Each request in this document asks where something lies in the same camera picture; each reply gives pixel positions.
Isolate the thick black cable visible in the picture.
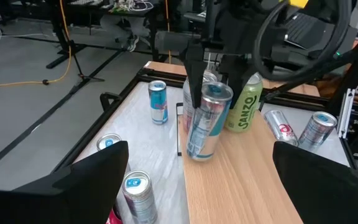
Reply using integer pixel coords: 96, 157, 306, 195
252, 0, 354, 82

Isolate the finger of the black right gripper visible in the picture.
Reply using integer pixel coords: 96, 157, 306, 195
218, 54, 259, 110
180, 42, 210, 110

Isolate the silver Diet Coke can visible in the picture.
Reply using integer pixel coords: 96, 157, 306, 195
263, 108, 300, 147

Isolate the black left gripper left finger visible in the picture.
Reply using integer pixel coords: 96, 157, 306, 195
0, 140, 130, 224

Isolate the green Sanzo can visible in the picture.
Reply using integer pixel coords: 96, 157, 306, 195
224, 72, 264, 133

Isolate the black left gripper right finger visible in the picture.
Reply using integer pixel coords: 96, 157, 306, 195
272, 141, 358, 224

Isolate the light blue Red Bull can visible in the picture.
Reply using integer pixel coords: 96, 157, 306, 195
147, 80, 169, 126
186, 81, 234, 162
121, 169, 158, 224

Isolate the black clamp handle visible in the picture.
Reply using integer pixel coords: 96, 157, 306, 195
99, 91, 121, 113

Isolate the black tripod stand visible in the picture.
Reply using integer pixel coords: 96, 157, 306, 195
68, 37, 106, 94

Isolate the thin black frame rod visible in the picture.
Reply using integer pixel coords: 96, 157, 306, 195
259, 46, 358, 100

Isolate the yellow cable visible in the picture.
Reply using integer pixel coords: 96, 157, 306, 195
0, 0, 73, 90

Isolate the yellow tape tag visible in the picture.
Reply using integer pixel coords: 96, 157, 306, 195
287, 0, 310, 9

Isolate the silver aluminium extrusion bar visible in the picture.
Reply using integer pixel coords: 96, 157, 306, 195
336, 88, 356, 140

